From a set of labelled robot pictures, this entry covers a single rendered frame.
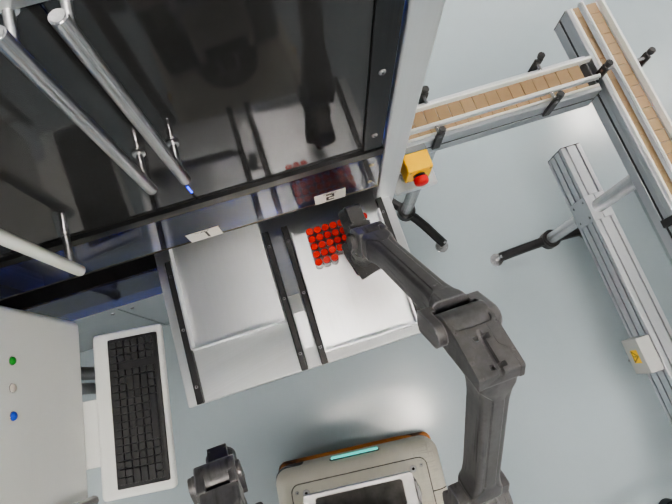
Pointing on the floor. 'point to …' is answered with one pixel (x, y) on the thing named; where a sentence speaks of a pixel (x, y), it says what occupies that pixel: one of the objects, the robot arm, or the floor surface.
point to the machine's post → (407, 86)
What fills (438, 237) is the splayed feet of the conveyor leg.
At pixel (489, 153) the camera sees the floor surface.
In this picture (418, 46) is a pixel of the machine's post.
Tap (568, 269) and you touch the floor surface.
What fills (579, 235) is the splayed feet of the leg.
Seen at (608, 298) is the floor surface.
